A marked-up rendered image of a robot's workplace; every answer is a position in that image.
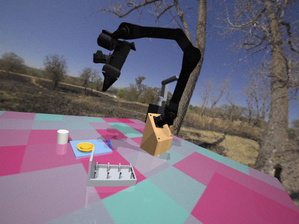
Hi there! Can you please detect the light blue flat mat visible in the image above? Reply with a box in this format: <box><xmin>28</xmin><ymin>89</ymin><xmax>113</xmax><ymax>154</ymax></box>
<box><xmin>69</xmin><ymin>139</ymin><xmax>112</xmax><ymax>158</ymax></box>

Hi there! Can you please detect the white cylinder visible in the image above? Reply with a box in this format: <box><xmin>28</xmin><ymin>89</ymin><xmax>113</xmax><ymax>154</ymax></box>
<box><xmin>57</xmin><ymin>130</ymin><xmax>69</xmax><ymax>144</ymax></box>

